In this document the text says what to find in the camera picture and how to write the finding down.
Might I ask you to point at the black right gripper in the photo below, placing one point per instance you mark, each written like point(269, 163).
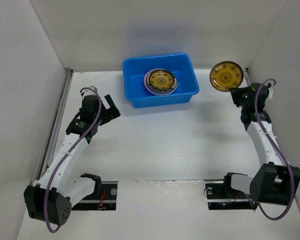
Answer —
point(239, 94)

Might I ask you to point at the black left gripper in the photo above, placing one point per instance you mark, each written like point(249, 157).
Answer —
point(113, 113)

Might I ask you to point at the yellow patterned plate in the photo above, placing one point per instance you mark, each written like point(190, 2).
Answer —
point(226, 75)
point(161, 80)

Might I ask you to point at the green rim plate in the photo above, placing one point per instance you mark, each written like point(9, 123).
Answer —
point(169, 91)

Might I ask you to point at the pink plate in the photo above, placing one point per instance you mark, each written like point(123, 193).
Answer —
point(145, 81)

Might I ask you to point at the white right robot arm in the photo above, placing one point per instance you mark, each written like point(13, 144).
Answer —
point(275, 182)

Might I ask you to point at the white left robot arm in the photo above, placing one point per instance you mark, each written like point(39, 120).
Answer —
point(51, 199)

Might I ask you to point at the blue plastic bin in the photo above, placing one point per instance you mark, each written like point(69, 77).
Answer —
point(136, 68)

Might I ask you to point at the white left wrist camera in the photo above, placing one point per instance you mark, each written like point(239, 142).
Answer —
point(88, 91)

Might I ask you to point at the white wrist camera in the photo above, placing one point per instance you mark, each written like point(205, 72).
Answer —
point(270, 87)
point(88, 91)

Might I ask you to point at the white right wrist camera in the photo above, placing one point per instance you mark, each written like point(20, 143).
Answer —
point(270, 87)

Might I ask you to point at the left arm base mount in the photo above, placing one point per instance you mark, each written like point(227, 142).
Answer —
point(103, 197)

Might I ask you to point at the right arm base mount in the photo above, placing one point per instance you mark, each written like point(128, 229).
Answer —
point(221, 196)

